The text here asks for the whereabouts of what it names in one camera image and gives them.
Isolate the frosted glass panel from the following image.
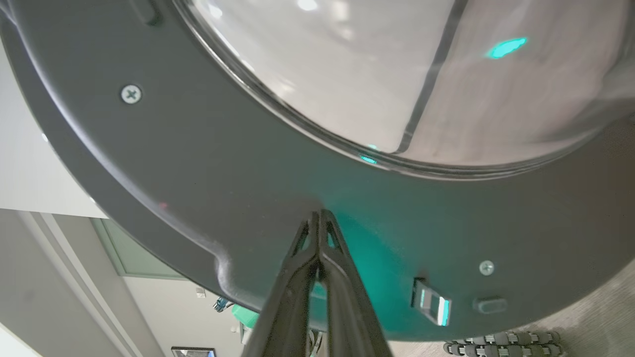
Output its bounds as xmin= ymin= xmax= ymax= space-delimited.
xmin=91 ymin=218 xmax=187 ymax=281

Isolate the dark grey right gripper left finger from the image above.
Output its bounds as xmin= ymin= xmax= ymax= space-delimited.
xmin=242 ymin=212 xmax=320 ymax=357

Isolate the grey omni wheel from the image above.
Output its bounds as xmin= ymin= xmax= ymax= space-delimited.
xmin=443 ymin=331 xmax=566 ymax=357

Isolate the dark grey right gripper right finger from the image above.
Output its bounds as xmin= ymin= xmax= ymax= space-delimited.
xmin=320 ymin=211 xmax=392 ymax=357

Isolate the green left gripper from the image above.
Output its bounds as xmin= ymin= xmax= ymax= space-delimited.
xmin=232 ymin=304 xmax=261 ymax=329

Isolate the dark grey washing machine door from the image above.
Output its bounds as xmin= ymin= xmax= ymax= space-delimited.
xmin=0 ymin=0 xmax=635 ymax=343

